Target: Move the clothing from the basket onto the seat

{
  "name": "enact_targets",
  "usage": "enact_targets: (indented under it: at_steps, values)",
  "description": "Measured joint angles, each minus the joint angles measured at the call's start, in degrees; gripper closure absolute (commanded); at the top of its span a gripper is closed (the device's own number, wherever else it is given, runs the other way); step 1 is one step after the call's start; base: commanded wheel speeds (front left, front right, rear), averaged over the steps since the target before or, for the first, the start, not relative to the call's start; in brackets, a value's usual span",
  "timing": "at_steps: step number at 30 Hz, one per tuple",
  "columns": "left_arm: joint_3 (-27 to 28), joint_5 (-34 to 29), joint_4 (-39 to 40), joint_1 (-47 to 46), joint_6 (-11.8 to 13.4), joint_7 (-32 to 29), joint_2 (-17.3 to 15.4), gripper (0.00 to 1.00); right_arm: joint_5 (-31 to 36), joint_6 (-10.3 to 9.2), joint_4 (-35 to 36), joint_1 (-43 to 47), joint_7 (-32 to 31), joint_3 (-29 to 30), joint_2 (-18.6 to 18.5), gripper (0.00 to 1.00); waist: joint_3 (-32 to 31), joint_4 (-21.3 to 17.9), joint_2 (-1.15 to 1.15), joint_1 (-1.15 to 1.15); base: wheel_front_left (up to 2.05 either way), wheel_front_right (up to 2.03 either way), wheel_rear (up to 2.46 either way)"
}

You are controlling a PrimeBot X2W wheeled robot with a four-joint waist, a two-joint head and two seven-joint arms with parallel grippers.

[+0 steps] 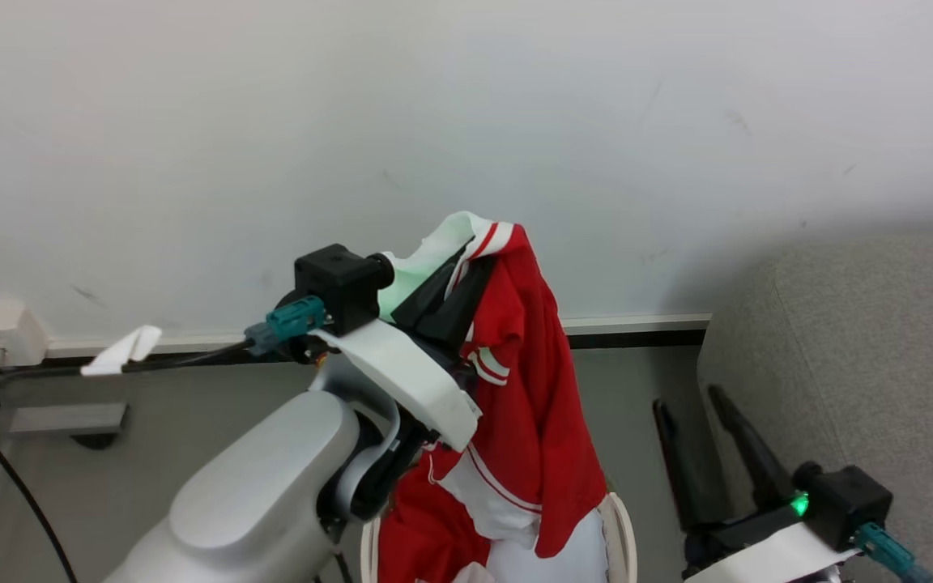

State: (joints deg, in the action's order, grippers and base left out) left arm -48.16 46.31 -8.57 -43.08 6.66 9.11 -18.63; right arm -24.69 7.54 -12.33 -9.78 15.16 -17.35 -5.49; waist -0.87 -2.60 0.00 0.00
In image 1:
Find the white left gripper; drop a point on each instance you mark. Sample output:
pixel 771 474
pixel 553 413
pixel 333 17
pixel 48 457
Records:
pixel 410 380

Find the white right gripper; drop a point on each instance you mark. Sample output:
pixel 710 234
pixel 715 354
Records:
pixel 758 559

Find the red and white jacket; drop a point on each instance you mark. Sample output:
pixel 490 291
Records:
pixel 531 389

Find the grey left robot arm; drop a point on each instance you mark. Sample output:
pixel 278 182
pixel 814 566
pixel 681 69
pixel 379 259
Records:
pixel 264 486

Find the white laundry basket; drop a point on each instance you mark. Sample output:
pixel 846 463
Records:
pixel 624 542

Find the white garment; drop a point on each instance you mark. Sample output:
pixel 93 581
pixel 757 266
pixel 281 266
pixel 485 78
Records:
pixel 572 559

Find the grey fabric sofa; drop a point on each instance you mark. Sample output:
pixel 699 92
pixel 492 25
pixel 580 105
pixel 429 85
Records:
pixel 879 364

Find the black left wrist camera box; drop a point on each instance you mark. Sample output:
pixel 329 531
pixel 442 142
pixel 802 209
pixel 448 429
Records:
pixel 341 283

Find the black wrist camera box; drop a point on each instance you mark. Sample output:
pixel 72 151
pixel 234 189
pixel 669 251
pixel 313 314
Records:
pixel 847 498
pixel 341 283

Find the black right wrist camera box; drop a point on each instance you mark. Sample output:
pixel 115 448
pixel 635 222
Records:
pixel 847 498

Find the teal left camera connector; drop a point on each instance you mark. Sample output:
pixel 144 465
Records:
pixel 288 324

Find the teal camera connector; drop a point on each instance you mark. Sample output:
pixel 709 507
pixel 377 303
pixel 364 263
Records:
pixel 892 555
pixel 288 324

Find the teal right camera connector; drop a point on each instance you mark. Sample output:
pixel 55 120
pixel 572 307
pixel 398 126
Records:
pixel 892 555

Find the grey metal floor bracket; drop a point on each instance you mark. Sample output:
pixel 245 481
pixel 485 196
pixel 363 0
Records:
pixel 66 419

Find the white wall outlet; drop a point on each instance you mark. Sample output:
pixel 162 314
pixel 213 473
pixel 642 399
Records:
pixel 1 332

